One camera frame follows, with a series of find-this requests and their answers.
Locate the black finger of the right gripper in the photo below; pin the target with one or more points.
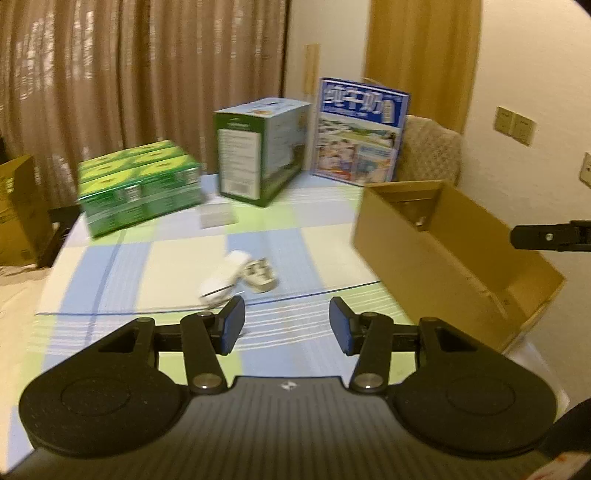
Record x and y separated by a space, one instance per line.
573 236

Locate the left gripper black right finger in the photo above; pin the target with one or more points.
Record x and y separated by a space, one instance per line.
368 335

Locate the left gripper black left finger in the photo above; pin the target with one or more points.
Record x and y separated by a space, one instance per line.
204 337

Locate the white three-pin plug adapter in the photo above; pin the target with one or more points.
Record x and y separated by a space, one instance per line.
259 276

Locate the white remote control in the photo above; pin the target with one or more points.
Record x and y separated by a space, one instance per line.
215 289

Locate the open brown cardboard box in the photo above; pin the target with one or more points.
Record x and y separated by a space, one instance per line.
442 255

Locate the checkered tablecloth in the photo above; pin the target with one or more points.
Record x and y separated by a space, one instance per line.
104 393

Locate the small clear plastic box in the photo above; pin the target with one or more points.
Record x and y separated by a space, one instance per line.
213 215

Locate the quilted beige chair cushion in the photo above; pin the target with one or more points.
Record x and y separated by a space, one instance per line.
429 151

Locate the green drink carton pack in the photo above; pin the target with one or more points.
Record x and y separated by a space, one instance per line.
130 186

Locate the white patterned sheet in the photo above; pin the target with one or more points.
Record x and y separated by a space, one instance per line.
21 288

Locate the green white milk box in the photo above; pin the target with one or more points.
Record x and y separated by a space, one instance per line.
260 147

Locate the blue milk carton box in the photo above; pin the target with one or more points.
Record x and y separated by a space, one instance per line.
359 131

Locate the cardboard box on floor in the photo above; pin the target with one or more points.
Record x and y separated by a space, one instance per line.
26 228

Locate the wooden door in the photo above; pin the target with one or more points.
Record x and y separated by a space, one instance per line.
428 49

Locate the beige curtain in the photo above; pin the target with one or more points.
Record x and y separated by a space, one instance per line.
80 79

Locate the single wall socket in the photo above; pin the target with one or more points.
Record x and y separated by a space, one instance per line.
585 171

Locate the double wall socket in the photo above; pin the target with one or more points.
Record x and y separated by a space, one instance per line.
514 125

